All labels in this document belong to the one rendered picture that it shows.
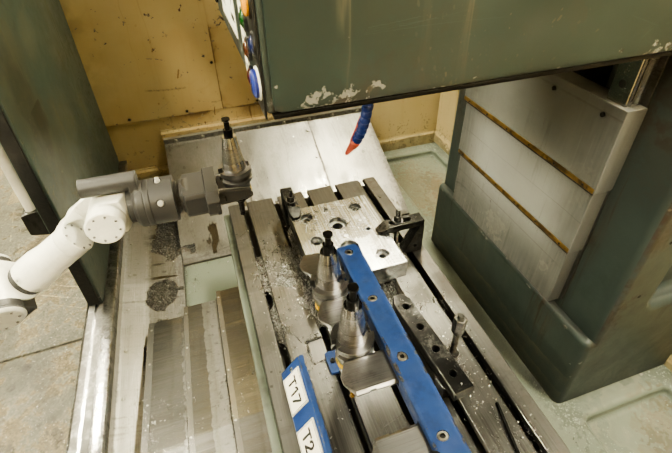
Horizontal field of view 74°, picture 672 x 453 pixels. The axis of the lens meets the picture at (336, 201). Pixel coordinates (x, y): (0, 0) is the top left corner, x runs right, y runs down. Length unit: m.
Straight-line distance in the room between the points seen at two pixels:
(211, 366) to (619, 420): 1.08
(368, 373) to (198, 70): 1.45
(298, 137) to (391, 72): 1.47
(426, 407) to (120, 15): 1.57
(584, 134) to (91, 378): 1.21
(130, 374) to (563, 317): 1.13
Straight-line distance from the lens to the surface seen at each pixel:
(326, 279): 0.70
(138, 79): 1.87
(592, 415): 1.45
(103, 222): 0.86
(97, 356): 1.31
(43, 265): 0.97
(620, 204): 1.03
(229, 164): 0.85
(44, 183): 1.19
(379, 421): 0.97
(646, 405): 1.57
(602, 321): 1.17
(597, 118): 0.97
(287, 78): 0.46
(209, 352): 1.29
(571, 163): 1.03
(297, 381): 0.95
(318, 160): 1.88
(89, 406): 1.23
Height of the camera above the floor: 1.76
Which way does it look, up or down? 37 degrees down
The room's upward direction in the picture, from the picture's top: 1 degrees counter-clockwise
